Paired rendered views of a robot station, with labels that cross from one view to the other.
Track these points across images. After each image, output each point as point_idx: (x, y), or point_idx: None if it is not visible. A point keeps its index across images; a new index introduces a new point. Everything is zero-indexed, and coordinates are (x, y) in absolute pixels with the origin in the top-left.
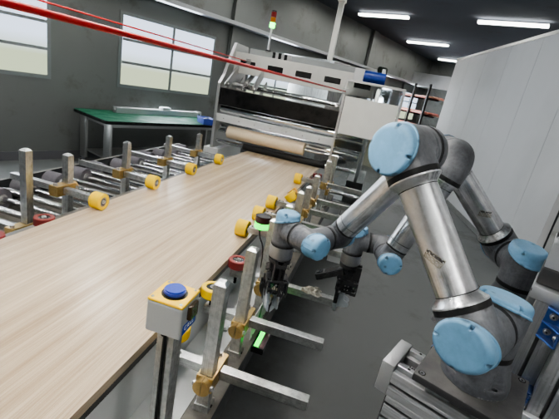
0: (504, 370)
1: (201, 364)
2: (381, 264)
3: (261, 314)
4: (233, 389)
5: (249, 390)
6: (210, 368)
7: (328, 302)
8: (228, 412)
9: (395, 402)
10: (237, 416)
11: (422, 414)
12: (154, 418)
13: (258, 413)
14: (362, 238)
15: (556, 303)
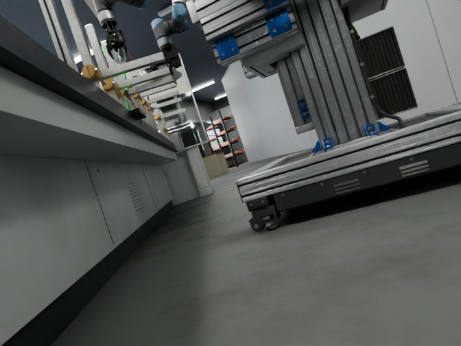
0: None
1: (81, 60)
2: (174, 11)
3: (131, 109)
4: (126, 118)
5: (125, 70)
6: (88, 59)
7: (169, 79)
8: (161, 239)
9: (206, 18)
10: (169, 236)
11: (219, 6)
12: (44, 4)
13: (185, 229)
14: (162, 22)
15: None
